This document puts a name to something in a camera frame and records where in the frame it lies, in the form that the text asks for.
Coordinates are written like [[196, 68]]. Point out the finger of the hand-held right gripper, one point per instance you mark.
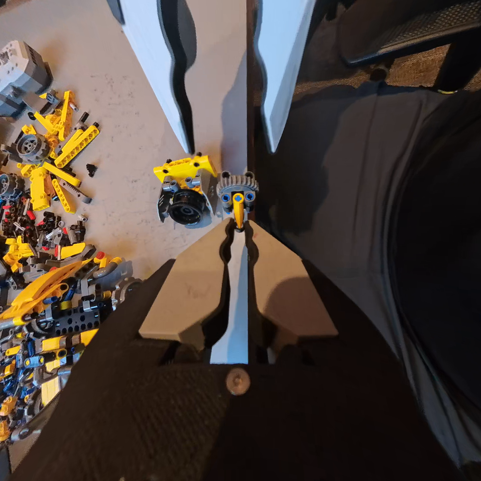
[[285, 56], [150, 56]]

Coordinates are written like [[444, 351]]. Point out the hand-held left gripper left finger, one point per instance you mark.
[[188, 293]]

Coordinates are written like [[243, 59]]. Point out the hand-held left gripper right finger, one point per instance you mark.
[[289, 297]]

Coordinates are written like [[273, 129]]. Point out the yellow toy wheel assembly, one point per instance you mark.
[[184, 169]]

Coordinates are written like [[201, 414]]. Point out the grey gear toy assembly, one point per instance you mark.
[[236, 184]]

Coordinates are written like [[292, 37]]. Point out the grey desk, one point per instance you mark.
[[131, 94]]

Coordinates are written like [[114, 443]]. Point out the grey toy battery box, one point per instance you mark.
[[22, 71]]

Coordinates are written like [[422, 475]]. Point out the yellow toy vehicle model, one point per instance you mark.
[[75, 319]]

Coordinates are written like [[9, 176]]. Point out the small black toy connector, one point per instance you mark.
[[91, 170]]

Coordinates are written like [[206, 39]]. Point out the black office chair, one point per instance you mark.
[[413, 30]]

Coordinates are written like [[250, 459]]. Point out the person in grey shirt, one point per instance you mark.
[[357, 169]]

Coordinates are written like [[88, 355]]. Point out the grey toy sprocket wheel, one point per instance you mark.
[[8, 186], [29, 146]]

